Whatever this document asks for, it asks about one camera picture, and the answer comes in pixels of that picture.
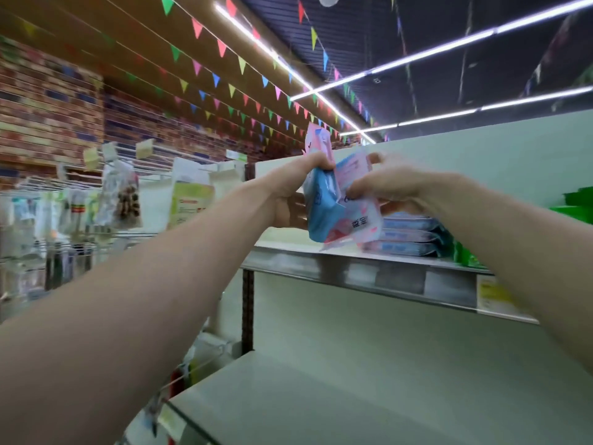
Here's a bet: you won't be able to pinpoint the person's right hand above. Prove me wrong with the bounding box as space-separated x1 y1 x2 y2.
345 153 455 217

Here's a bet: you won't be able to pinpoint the person's left hand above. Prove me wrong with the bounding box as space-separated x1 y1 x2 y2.
250 151 335 230

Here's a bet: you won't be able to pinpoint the stack of pink blue packets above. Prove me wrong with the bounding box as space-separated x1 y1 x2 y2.
361 213 455 258

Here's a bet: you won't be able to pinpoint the metal store shelving unit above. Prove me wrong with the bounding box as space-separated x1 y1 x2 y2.
153 108 593 445

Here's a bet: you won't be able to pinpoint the person's right forearm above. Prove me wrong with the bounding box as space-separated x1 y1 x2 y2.
435 176 593 371

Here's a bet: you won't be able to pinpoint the person's left forearm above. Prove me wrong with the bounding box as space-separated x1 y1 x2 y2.
0 180 279 445

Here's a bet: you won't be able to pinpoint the short ceiling light strip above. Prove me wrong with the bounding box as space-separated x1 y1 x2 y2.
338 85 593 135

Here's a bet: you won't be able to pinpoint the diagonal ceiling light strip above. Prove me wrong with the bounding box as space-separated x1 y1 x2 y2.
215 2 376 145

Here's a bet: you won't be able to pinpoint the long ceiling light strip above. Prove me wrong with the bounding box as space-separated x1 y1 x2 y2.
290 0 593 100

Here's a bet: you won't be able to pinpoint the hanging packaged goods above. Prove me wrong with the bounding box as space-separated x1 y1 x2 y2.
0 138 246 274

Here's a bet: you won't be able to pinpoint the strings of colourful bunting flags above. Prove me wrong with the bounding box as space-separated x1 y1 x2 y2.
19 0 593 149

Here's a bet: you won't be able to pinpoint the wire display rack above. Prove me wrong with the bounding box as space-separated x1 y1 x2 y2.
0 231 122 321

